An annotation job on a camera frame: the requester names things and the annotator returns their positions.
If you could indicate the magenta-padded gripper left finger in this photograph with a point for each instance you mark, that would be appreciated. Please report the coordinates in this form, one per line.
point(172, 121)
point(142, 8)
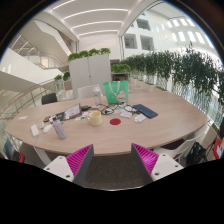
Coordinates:
point(58, 166)

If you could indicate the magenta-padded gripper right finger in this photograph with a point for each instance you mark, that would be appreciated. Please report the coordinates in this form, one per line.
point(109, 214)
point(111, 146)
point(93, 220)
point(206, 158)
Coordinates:
point(165, 166)

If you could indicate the lilac drink bottle black cap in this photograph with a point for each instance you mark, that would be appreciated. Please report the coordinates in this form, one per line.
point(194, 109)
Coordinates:
point(59, 130)

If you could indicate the white chair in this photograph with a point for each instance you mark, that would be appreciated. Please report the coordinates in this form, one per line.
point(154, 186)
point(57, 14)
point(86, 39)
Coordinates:
point(85, 91)
point(186, 145)

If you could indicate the black bag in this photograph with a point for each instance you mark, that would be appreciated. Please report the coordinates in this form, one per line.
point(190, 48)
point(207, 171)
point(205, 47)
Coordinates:
point(196, 153)

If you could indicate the white computer mouse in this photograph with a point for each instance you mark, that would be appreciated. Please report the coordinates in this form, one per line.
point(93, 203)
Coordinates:
point(47, 128)

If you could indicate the white power strip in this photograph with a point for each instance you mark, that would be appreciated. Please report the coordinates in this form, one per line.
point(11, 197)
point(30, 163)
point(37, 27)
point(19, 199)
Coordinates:
point(35, 130)

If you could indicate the clear plastic packet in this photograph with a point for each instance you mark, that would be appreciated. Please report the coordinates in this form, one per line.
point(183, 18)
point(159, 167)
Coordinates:
point(140, 118)

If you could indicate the open book with dark cover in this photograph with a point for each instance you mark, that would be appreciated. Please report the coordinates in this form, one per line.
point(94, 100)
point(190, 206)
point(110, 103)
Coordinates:
point(72, 111)

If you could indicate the dark blue keyboard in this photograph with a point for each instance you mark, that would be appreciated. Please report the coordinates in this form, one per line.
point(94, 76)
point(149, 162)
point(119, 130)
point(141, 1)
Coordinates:
point(145, 111)

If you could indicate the pale yellow mug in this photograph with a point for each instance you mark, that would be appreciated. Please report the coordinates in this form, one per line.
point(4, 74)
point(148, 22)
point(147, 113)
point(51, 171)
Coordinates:
point(95, 119)

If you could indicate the white paper packet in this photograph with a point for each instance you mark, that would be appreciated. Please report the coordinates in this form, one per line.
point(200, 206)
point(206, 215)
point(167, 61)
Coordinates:
point(126, 114)

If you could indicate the black charger block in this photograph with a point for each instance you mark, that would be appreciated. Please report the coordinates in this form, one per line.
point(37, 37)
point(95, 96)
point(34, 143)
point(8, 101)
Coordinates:
point(85, 108)

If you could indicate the flat round red coaster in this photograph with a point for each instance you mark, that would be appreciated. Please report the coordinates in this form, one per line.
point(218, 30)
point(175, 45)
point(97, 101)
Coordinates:
point(115, 121)

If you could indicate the black chair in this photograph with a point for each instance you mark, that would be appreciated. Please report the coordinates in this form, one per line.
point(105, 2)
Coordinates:
point(49, 98)

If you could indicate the glass railing with wooden handrail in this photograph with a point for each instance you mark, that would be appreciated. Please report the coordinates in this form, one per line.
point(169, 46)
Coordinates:
point(23, 98)

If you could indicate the clear plastic shaker bottle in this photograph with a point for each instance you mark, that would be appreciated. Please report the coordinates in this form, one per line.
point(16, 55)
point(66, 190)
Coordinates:
point(97, 96)

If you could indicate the green tote bag cat print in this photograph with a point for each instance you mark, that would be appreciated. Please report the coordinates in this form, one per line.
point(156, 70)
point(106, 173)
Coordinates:
point(116, 91)

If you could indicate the white cabinet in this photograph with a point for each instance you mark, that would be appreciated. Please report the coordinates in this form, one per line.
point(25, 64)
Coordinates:
point(89, 76)

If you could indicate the row of green hedge plants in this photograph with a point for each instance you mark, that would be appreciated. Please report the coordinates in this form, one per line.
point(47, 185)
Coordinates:
point(186, 71)

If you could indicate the planter box with green plants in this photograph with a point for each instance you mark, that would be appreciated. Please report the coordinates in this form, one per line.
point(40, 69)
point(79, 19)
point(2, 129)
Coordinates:
point(120, 68)

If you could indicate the green plants atop cabinet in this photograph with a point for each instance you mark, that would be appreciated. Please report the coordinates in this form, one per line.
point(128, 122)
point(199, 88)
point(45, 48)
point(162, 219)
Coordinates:
point(88, 52)

